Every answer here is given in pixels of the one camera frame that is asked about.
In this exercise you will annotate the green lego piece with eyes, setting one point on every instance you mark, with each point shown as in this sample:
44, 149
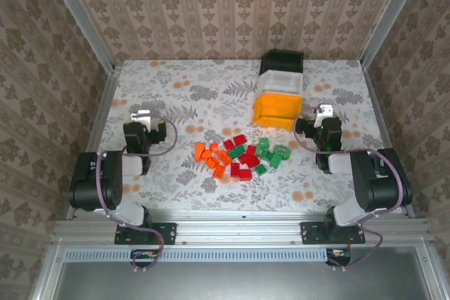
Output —
282, 151

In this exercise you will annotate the orange plastic bin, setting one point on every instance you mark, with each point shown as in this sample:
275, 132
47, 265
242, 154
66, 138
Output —
277, 108

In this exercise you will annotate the orange lego brick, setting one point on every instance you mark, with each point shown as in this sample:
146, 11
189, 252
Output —
206, 154
212, 163
213, 146
224, 157
219, 170
199, 151

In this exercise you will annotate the white translucent plastic bin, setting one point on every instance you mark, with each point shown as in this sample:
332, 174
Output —
279, 84

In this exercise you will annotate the red lego brick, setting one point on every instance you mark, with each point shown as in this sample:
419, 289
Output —
239, 139
242, 158
235, 170
250, 150
252, 160
245, 174
229, 144

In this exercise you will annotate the black plastic bin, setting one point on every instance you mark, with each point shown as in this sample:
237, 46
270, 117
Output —
281, 64

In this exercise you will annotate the dark green lego brick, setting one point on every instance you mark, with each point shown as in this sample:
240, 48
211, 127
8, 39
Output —
236, 152

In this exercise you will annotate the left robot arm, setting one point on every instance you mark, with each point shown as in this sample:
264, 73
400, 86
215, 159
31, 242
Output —
88, 180

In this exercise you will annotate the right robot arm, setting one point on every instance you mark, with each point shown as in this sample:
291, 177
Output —
379, 187

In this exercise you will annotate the floral patterned table cover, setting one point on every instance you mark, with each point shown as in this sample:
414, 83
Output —
246, 194

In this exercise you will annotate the grey metal panel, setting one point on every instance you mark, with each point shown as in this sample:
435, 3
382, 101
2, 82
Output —
239, 282

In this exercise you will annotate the aluminium table side rail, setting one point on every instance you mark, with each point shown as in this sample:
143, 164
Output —
378, 110
104, 110

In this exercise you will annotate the aluminium frame cross rail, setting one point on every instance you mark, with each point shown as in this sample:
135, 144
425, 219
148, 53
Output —
239, 229

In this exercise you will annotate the aluminium frame post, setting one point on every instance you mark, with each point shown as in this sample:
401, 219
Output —
83, 22
389, 15

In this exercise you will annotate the aluminium lower frame rail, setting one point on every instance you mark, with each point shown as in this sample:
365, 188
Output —
437, 279
47, 279

